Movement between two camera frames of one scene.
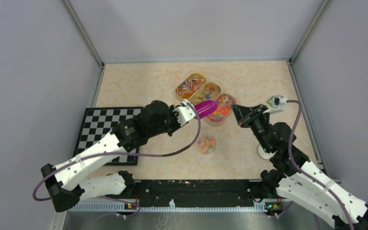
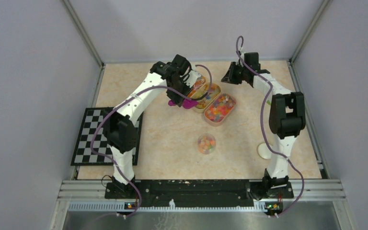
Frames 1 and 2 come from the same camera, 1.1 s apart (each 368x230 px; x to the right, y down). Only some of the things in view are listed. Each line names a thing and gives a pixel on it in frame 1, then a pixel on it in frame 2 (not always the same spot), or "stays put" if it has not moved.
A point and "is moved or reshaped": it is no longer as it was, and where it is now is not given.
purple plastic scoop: (205, 108) is moved or reshaped
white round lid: (264, 155) stays put
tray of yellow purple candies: (209, 91) stays put
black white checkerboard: (97, 121) stays put
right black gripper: (243, 116) → (229, 77)
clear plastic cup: (207, 143) stays put
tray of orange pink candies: (223, 111) stays put
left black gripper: (175, 115) → (178, 98)
